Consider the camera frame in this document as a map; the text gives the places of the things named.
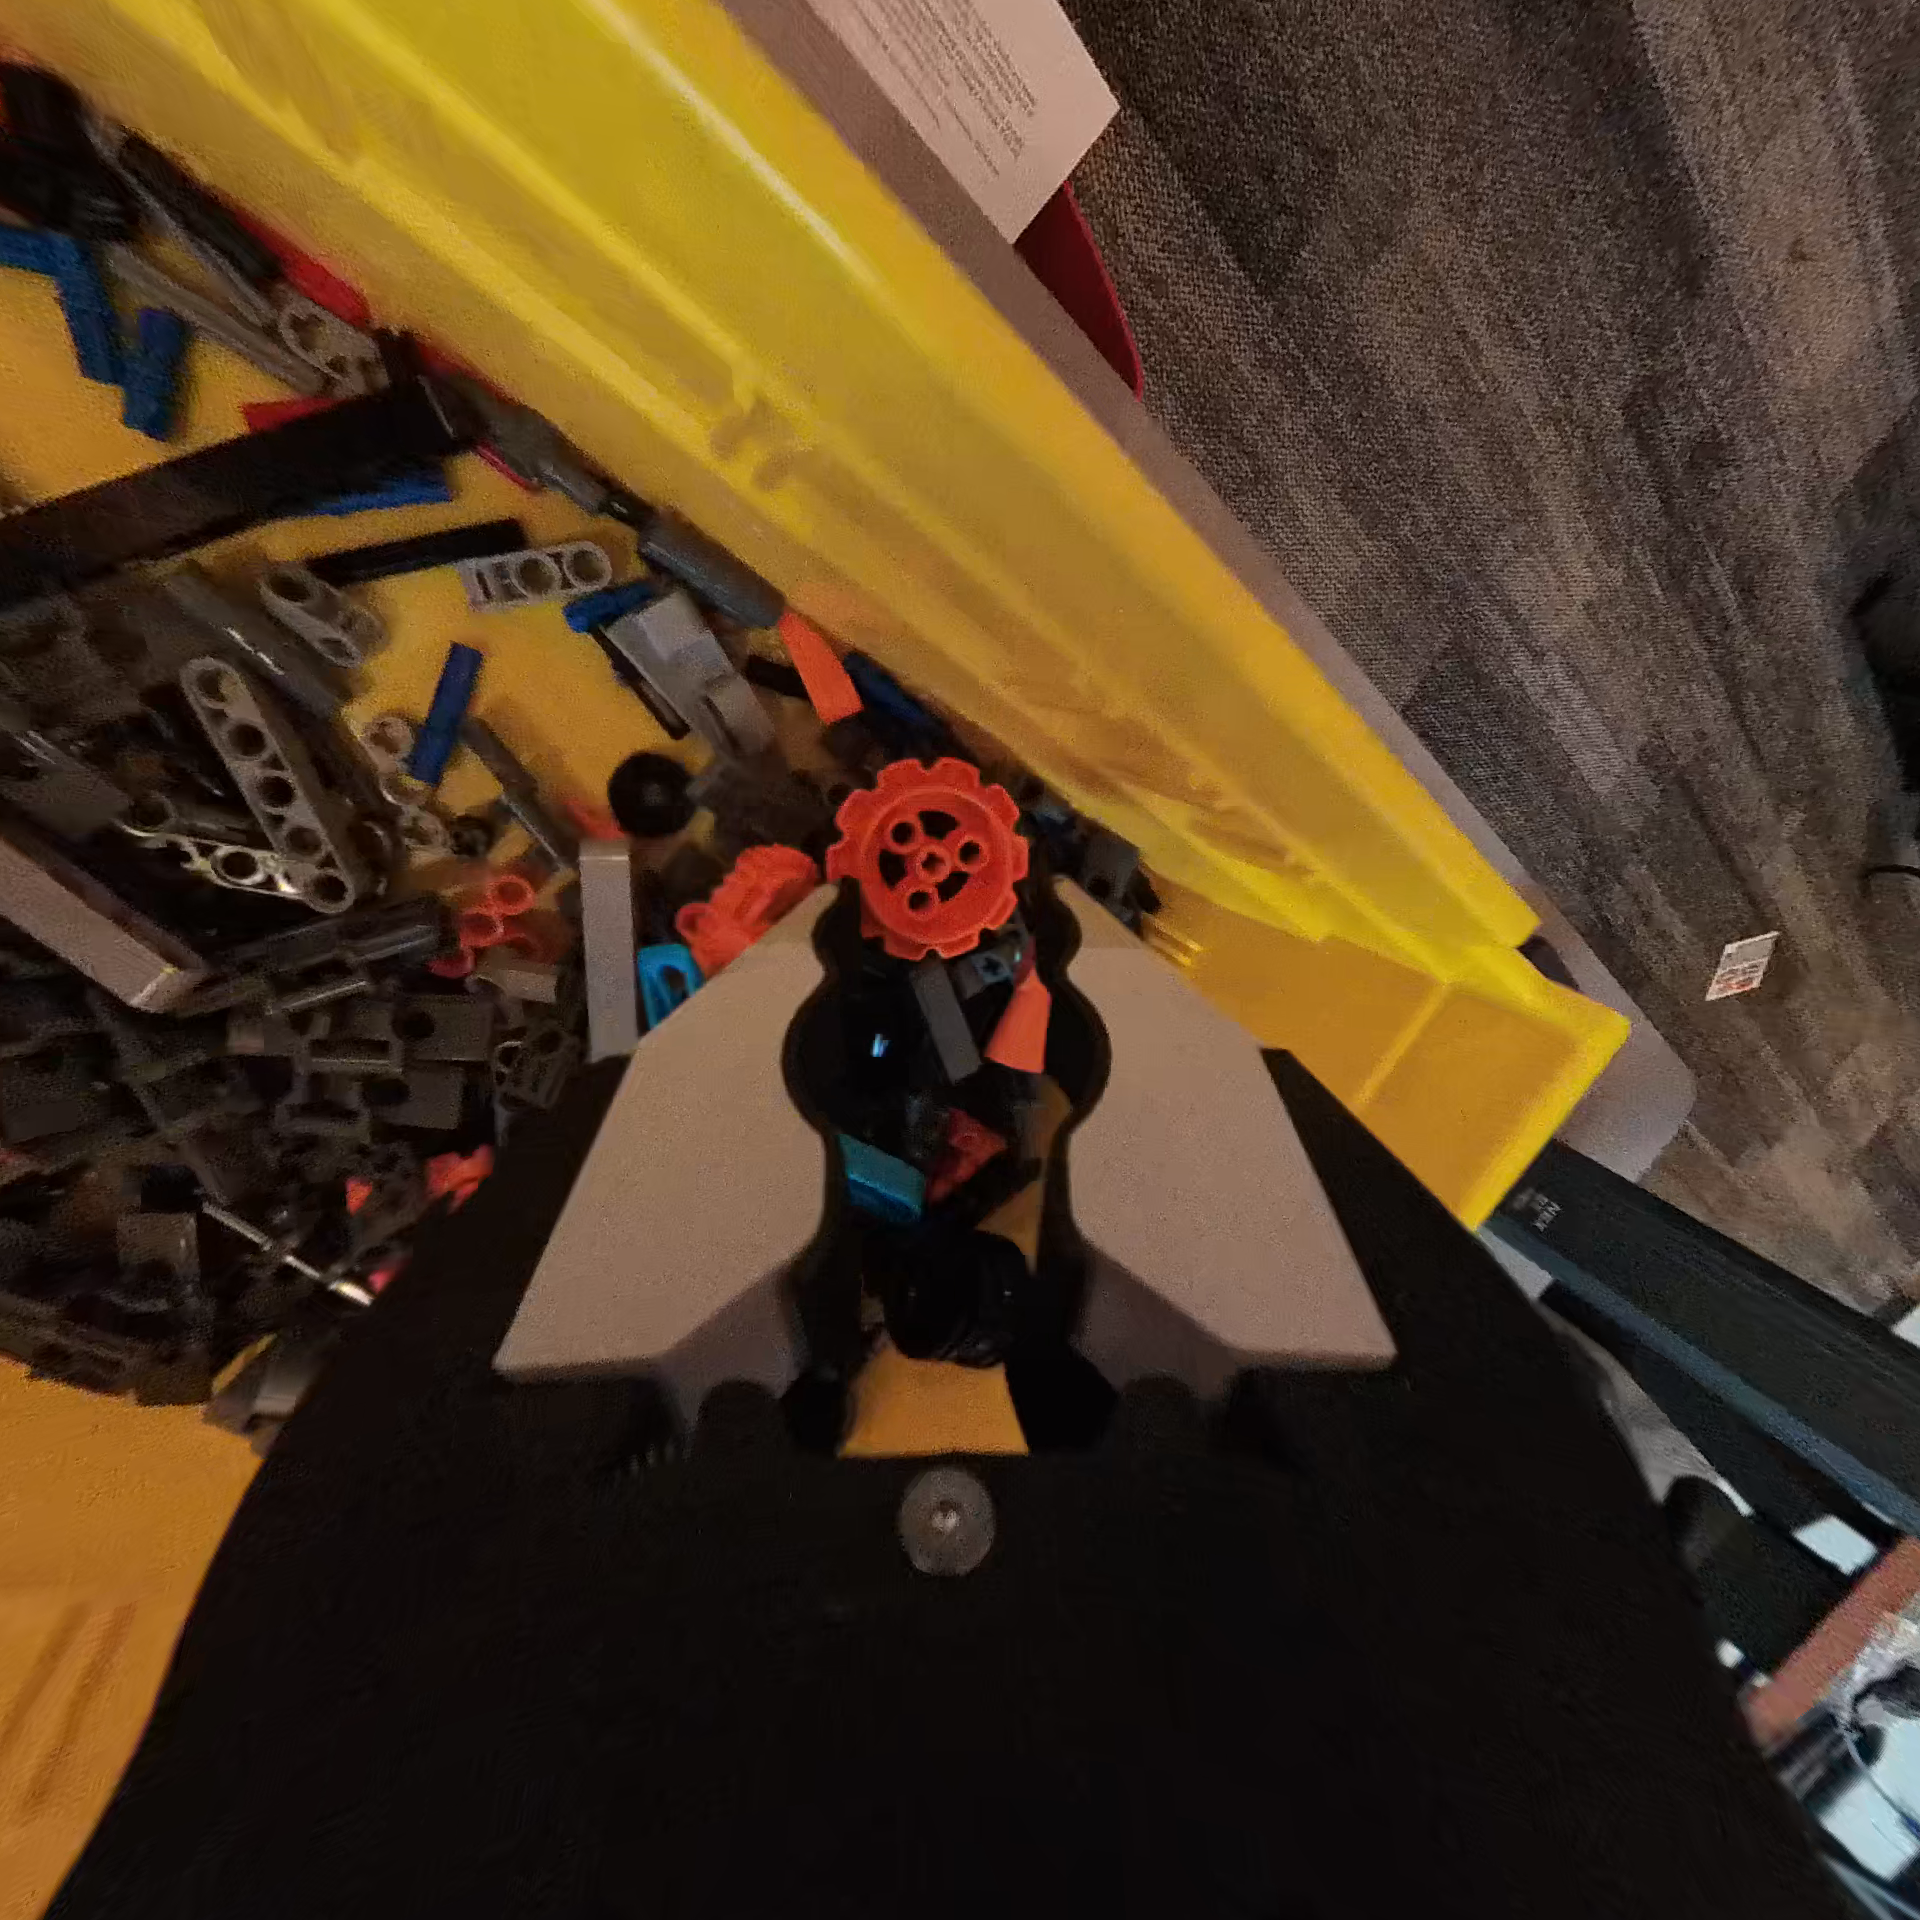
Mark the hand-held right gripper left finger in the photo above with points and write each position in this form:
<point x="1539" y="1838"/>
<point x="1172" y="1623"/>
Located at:
<point x="676" y="1202"/>

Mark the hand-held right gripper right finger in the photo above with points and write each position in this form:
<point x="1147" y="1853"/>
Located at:
<point x="1214" y="1202"/>

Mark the large orange gear wheel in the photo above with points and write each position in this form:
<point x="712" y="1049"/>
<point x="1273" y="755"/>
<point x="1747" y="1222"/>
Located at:
<point x="854" y="839"/>

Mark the pile of building bricks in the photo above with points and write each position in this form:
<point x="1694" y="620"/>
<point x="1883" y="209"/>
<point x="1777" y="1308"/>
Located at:
<point x="301" y="1037"/>

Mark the yellow plastic bin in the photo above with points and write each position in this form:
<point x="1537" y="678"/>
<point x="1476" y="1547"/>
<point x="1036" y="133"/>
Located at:
<point x="901" y="377"/>

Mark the white floor sticker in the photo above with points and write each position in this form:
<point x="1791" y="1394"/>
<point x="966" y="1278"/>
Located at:
<point x="1743" y="967"/>

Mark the white printed paper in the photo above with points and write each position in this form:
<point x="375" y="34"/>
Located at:
<point x="990" y="91"/>

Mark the black desk frame beam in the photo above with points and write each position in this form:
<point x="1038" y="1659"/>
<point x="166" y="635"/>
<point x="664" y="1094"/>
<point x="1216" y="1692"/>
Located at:
<point x="1724" y="1319"/>

